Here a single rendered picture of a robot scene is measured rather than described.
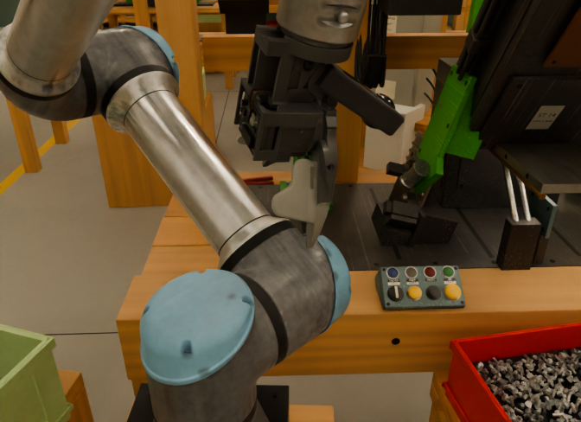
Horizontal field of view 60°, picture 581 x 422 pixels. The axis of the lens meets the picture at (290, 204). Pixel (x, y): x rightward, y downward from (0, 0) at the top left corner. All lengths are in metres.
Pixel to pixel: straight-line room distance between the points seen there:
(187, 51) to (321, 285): 0.89
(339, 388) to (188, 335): 1.57
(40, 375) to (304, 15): 0.67
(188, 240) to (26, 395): 0.50
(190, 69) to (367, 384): 1.33
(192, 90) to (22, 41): 0.80
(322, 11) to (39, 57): 0.32
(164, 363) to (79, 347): 1.85
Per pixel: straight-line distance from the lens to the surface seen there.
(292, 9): 0.44
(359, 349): 0.99
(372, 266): 1.06
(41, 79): 0.66
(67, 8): 0.53
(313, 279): 0.59
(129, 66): 0.74
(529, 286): 1.10
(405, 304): 0.95
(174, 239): 1.21
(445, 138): 1.06
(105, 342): 2.33
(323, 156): 0.48
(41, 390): 0.89
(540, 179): 0.98
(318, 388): 2.03
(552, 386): 0.94
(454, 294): 0.97
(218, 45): 1.43
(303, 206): 0.50
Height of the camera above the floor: 1.50
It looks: 27 degrees down
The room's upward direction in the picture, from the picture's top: straight up
